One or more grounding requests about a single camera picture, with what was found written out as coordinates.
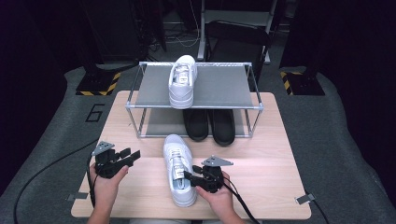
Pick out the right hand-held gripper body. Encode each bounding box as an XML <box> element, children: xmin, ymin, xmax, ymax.
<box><xmin>200</xmin><ymin>154</ymin><xmax>234</xmax><ymax>193</ymax></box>

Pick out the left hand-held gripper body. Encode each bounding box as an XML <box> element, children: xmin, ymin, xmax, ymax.
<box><xmin>91</xmin><ymin>140</ymin><xmax>129</xmax><ymax>179</ymax></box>

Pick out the white sneaker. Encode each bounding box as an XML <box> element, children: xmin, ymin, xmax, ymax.
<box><xmin>163</xmin><ymin>133</ymin><xmax>199</xmax><ymax>208</ymax></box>
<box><xmin>167</xmin><ymin>54</ymin><xmax>199</xmax><ymax>110</ymax></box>

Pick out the black slipper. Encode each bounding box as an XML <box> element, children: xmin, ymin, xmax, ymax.
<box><xmin>182</xmin><ymin>108</ymin><xmax>209</xmax><ymax>142</ymax></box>
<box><xmin>208</xmin><ymin>108</ymin><xmax>236</xmax><ymax>147</ymax></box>

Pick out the metal shoe rack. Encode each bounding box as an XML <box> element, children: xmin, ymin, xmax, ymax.
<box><xmin>125</xmin><ymin>61</ymin><xmax>264</xmax><ymax>138</ymax></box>

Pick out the person's right hand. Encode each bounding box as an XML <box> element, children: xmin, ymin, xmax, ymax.
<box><xmin>195</xmin><ymin>172</ymin><xmax>235</xmax><ymax>216</ymax></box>

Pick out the person's left hand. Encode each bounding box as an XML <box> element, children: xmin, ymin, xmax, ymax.
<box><xmin>89</xmin><ymin>162</ymin><xmax>130</xmax><ymax>213</ymax></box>

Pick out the black striped stand base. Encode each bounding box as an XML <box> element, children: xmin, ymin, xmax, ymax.
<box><xmin>75</xmin><ymin>71</ymin><xmax>121</xmax><ymax>97</ymax></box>
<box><xmin>279</xmin><ymin>70</ymin><xmax>326</xmax><ymax>96</ymax></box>

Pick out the white metal stand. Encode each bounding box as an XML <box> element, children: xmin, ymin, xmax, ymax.
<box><xmin>196</xmin><ymin>0</ymin><xmax>278</xmax><ymax>65</ymax></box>

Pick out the grey floor mat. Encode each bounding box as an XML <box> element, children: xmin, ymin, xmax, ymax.
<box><xmin>0</xmin><ymin>65</ymin><xmax>396</xmax><ymax>224</ymax></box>

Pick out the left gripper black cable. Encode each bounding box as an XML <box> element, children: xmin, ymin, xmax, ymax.
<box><xmin>86</xmin><ymin>154</ymin><xmax>98</xmax><ymax>208</ymax></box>

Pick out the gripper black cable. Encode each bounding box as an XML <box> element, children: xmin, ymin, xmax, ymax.
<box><xmin>214</xmin><ymin>173</ymin><xmax>262</xmax><ymax>224</ymax></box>
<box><xmin>86</xmin><ymin>154</ymin><xmax>98</xmax><ymax>208</ymax></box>

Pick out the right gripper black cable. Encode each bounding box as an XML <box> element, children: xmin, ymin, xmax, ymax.
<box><xmin>214</xmin><ymin>173</ymin><xmax>262</xmax><ymax>224</ymax></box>

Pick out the black floor cable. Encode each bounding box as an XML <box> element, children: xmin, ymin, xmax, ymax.
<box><xmin>310</xmin><ymin>199</ymin><xmax>331</xmax><ymax>224</ymax></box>
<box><xmin>12</xmin><ymin>138</ymin><xmax>100</xmax><ymax>224</ymax></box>

